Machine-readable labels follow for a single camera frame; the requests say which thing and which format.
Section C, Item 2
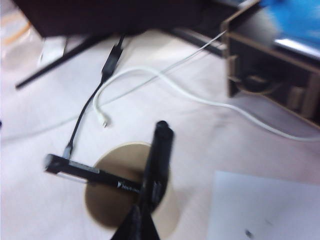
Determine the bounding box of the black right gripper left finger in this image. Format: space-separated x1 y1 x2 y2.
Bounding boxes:
112 205 142 240

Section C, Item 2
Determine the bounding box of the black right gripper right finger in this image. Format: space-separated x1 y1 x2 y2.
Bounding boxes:
139 209 161 240

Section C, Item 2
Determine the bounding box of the beige paper cup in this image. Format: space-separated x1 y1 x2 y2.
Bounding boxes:
83 141 181 236

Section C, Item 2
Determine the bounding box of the black marker with white label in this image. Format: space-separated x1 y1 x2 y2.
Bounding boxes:
43 153 144 196

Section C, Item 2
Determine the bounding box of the white paper sheet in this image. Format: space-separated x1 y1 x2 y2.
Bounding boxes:
206 170 320 240

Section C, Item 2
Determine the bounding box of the black computer monitor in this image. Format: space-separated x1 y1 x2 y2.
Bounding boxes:
15 27 226 90

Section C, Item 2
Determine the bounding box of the dark wooden desk organizer shelf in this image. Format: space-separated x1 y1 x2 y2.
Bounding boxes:
221 0 320 127

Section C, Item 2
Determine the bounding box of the clear plastic bag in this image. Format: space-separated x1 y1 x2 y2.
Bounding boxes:
0 19 69 72

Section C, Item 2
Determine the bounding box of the large black monitor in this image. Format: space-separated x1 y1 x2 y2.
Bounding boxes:
12 0 241 38

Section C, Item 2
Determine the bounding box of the blue plastic package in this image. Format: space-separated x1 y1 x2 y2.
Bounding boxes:
239 0 320 47

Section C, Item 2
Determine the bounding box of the thick white charging cable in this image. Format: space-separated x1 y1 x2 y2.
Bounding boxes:
92 68 320 143

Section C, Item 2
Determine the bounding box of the black USB-C cable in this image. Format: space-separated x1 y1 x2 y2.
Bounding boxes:
62 34 126 161

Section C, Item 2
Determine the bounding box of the thin white cable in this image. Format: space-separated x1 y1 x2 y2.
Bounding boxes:
0 29 229 141

